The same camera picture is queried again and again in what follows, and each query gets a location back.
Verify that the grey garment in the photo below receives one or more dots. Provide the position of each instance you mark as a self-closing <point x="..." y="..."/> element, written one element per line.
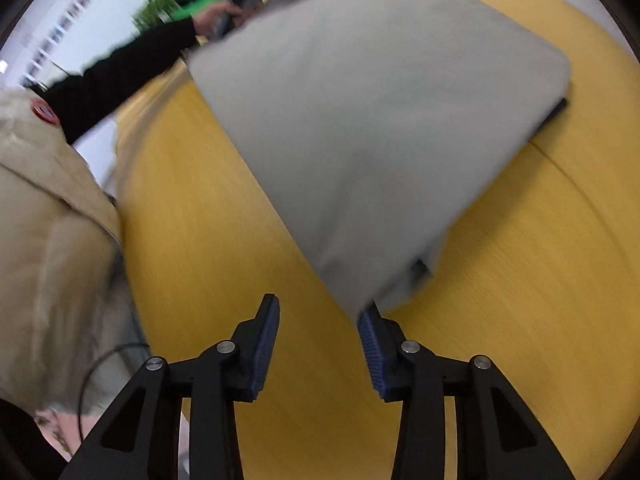
<point x="370" y="130"/>

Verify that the round red badge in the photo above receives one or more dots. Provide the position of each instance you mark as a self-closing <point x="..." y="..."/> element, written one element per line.
<point x="45" y="112"/>

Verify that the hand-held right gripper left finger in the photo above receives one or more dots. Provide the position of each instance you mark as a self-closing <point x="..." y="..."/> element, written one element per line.
<point x="265" y="345"/>

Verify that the person's left forearm black sleeve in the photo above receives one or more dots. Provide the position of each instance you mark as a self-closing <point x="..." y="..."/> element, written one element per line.
<point x="117" y="72"/>

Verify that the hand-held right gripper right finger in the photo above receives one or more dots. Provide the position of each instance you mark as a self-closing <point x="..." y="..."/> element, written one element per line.
<point x="370" y="356"/>

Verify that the person's beige jacket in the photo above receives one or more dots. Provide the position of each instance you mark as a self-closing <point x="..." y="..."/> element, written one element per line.
<point x="55" y="260"/>

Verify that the dark cloth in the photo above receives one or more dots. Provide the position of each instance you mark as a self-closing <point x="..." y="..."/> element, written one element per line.
<point x="550" y="116"/>

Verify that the person's left hand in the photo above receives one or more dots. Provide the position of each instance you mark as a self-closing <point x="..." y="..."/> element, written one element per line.
<point x="210" y="19"/>

